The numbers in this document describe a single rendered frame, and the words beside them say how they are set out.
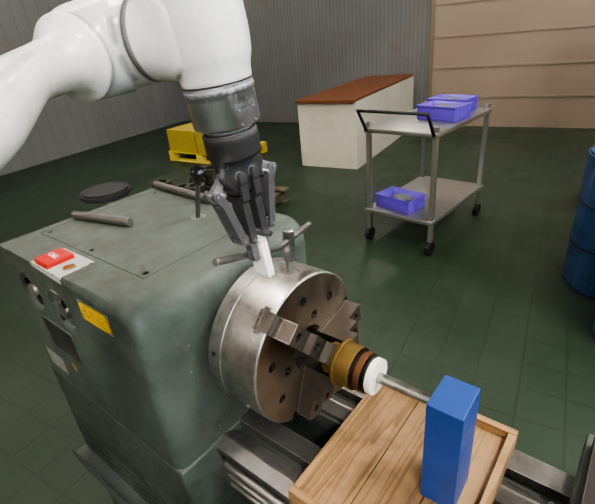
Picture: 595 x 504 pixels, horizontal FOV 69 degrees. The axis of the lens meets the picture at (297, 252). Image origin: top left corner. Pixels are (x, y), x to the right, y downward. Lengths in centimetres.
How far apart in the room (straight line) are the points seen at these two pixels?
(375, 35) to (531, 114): 282
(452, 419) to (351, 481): 27
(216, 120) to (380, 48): 770
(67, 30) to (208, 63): 16
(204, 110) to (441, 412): 55
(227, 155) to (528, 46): 725
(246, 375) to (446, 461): 36
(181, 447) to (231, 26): 77
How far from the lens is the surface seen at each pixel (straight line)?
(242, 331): 79
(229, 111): 56
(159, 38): 56
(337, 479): 93
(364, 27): 831
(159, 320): 81
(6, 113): 35
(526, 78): 774
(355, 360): 81
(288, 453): 101
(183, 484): 105
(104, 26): 60
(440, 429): 77
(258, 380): 79
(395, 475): 94
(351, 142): 564
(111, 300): 84
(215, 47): 54
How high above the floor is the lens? 165
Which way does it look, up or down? 27 degrees down
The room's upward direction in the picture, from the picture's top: 6 degrees counter-clockwise
